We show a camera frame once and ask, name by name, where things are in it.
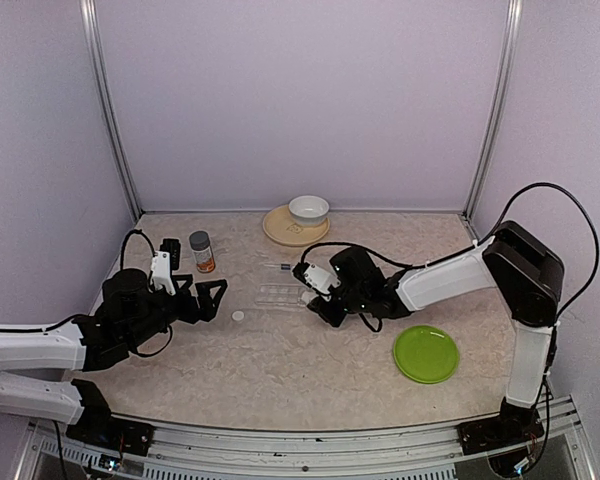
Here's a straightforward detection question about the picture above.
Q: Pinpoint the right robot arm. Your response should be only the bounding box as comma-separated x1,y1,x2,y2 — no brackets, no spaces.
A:
292,221,565,444

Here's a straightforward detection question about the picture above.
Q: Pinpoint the white ceramic bowl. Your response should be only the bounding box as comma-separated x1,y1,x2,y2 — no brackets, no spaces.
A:
288,195,330,227

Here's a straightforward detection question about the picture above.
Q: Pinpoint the green round plate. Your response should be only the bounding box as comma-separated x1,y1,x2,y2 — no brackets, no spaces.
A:
393,325,460,385

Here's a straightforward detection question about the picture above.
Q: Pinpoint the left aluminium frame post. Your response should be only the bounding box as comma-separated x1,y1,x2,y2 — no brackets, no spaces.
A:
79,0,143,222

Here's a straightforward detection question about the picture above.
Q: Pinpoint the clear plastic pill organizer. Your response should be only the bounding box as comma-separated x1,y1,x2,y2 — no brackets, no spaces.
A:
255,262,306,308

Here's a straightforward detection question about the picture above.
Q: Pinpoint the beige round plate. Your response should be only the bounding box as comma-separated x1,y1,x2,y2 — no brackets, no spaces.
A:
262,205,330,247

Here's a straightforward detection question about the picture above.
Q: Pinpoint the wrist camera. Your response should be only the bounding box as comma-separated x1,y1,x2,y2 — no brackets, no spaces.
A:
149,238,181,296
292,262,341,297

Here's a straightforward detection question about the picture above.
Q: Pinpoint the front aluminium rail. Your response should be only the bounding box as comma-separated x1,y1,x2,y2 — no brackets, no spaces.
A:
11,397,600,479

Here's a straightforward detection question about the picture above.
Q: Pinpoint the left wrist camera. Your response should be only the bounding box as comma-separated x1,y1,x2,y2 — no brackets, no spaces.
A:
149,238,181,296

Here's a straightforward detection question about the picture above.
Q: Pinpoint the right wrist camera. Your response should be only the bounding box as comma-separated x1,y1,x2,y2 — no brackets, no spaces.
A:
292,262,341,297

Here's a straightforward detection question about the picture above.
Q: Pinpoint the small white pill bottle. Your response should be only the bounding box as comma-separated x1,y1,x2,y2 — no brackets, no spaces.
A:
298,291,317,306

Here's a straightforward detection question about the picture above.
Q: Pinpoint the aluminium frame post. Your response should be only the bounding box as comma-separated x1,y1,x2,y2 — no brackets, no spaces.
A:
463,0,524,224
79,0,143,222

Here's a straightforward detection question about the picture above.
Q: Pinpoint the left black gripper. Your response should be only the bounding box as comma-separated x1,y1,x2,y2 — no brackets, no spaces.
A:
126,274,226,348

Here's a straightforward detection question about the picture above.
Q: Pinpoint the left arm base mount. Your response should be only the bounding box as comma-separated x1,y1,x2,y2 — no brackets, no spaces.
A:
66,379,155,457

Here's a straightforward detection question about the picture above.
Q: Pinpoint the orange pill bottle grey cap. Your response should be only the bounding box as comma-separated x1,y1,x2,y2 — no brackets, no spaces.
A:
189,230,215,273

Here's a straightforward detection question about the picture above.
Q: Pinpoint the right aluminium frame post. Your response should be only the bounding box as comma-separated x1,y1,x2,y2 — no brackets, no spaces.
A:
463,0,524,224

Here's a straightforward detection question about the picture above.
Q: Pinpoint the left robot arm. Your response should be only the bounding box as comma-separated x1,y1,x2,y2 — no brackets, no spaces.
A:
0,268,228,445

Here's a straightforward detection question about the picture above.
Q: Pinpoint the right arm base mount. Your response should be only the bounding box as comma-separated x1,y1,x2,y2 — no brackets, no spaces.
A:
457,400,545,455

